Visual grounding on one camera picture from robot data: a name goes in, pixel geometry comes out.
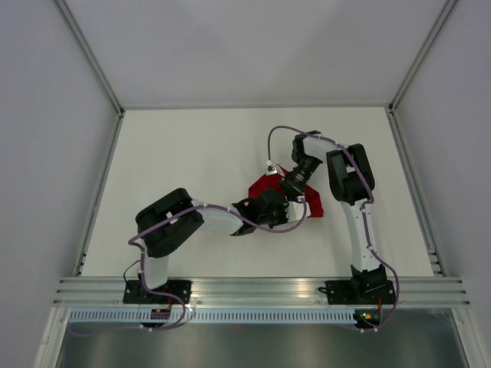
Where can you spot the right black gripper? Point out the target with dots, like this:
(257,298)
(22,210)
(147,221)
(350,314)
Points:
(292,188)

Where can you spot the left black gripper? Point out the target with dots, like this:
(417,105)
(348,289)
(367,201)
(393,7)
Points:
(284,218)

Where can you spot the red cloth napkin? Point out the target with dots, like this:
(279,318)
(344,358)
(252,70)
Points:
(272,181)

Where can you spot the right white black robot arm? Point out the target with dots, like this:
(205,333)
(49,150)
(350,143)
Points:
(351,182)

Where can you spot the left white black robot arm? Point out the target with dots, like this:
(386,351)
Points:
(173,219)

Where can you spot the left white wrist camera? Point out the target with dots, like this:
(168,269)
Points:
(298,209)

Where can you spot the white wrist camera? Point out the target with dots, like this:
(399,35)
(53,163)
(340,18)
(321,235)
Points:
(271,168)
(298,209)

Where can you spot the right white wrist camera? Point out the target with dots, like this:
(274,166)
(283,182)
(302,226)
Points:
(271,168)

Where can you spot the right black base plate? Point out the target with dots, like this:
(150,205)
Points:
(345,293)

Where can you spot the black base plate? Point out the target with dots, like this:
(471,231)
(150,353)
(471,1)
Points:
(345,293)
(172,292)

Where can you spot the slotted white cable duct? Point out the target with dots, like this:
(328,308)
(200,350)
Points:
(215,315)

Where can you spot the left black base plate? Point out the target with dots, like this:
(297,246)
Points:
(172,292)

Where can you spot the aluminium front rail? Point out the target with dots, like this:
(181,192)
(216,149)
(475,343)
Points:
(429,292)

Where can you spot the right aluminium frame post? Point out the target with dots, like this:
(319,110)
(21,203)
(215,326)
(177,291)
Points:
(436,29)

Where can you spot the aluminium frame post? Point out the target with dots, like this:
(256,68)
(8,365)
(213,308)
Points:
(436,29)
(67,15)

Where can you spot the left aluminium frame post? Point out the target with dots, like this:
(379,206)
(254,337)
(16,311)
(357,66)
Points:
(67,15)

